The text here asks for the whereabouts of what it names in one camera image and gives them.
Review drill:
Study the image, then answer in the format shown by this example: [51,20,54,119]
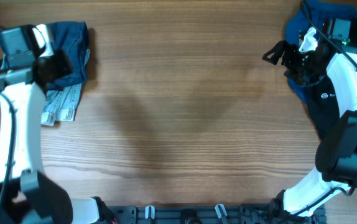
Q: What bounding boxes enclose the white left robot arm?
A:
[0,24,101,223]

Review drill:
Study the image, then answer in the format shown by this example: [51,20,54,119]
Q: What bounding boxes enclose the light blue denim jeans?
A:
[0,49,91,127]

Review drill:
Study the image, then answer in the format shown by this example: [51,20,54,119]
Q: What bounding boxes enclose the black garment in pile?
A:
[305,17,357,141]

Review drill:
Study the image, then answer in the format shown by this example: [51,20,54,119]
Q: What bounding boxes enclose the dark blue shorts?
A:
[0,21,91,91]

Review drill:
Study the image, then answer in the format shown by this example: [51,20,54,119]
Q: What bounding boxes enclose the blue garment in pile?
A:
[284,1,357,108]

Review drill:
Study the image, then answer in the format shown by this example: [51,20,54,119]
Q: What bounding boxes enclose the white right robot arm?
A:
[262,18,357,218]

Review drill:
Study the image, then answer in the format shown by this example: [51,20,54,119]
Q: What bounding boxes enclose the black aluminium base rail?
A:
[108,203,327,224]

